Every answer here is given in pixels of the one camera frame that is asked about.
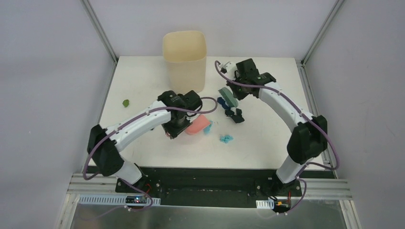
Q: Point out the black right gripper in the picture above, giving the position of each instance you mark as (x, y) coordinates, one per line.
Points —
(239, 96)

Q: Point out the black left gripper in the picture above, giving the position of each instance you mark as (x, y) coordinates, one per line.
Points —
(176, 129)

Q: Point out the mint green hand brush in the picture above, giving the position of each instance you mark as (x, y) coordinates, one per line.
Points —
(227, 95)

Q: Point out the pink plastic dustpan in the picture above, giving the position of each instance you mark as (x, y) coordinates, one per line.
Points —
(197, 125)

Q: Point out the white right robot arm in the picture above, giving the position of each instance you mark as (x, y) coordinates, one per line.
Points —
(307, 140)

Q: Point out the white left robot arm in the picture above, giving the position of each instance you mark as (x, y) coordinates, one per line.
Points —
(170, 110)

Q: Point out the dark blue paper scrap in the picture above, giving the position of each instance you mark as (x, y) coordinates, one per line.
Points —
(223, 103)

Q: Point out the black twisted paper scrap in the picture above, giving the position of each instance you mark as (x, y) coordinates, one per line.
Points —
(229, 113)

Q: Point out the black flat paper scrap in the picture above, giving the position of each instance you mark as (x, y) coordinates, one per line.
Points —
(237, 116)

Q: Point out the light blue small paper scrap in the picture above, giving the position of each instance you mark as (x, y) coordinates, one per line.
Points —
(207, 129)

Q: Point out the light blue paper scrap upper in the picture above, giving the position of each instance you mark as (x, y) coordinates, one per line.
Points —
(226, 138)

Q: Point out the green paper scrap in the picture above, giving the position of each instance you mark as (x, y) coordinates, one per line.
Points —
(126, 103)

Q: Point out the beige plastic waste bin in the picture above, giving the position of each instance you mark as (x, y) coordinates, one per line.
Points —
(185, 54)

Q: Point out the left controller circuit board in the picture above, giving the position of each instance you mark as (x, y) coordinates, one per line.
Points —
(136, 200)

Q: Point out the controller circuit board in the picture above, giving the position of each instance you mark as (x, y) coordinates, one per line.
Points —
(136, 200)
(281, 207)

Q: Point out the right controller circuit board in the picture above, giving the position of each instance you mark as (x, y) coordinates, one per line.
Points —
(281, 207)

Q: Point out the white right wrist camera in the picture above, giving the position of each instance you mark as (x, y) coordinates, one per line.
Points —
(228, 68)

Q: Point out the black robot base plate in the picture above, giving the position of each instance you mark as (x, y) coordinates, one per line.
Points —
(208, 187)

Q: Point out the aluminium frame rail right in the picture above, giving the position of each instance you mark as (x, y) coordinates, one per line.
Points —
(322, 31)

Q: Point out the aluminium frame rail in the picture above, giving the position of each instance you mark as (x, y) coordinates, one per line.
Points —
(322, 31)
(99, 30)

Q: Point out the aluminium frame rail left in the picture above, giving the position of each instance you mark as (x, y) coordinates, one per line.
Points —
(99, 30)

